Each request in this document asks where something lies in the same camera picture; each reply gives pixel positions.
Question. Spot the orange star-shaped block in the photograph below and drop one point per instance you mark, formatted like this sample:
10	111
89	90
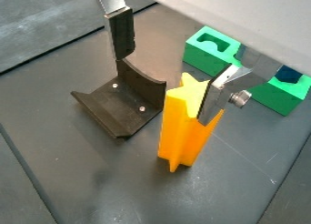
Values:
183	135

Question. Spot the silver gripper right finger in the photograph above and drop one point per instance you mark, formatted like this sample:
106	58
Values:
229	87

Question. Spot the green shape sorter board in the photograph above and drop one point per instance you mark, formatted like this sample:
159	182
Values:
210	51

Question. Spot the dark blue hexagonal block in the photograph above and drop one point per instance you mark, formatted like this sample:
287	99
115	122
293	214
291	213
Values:
289	75

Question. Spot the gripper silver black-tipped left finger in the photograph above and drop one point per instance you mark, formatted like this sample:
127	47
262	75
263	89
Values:
119	24

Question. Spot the black curved arch block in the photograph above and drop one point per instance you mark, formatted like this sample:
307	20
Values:
127	102

